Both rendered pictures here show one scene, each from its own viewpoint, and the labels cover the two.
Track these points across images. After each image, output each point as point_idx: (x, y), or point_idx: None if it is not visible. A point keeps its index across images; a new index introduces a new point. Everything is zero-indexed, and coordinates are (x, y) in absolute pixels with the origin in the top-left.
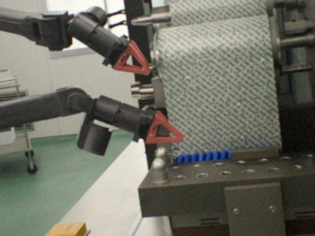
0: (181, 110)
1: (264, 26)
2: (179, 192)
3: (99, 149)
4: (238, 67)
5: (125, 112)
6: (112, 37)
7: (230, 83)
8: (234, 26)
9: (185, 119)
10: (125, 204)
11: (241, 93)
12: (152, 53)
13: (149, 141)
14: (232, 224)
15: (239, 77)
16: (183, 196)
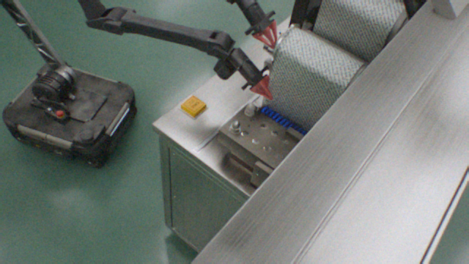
0: (276, 86)
1: (346, 80)
2: (237, 145)
3: (224, 77)
4: (317, 90)
5: (244, 70)
6: (259, 17)
7: (308, 94)
8: (330, 66)
9: (277, 92)
10: (242, 92)
11: (312, 103)
12: (276, 44)
13: (252, 90)
14: (253, 176)
15: (315, 95)
16: (238, 148)
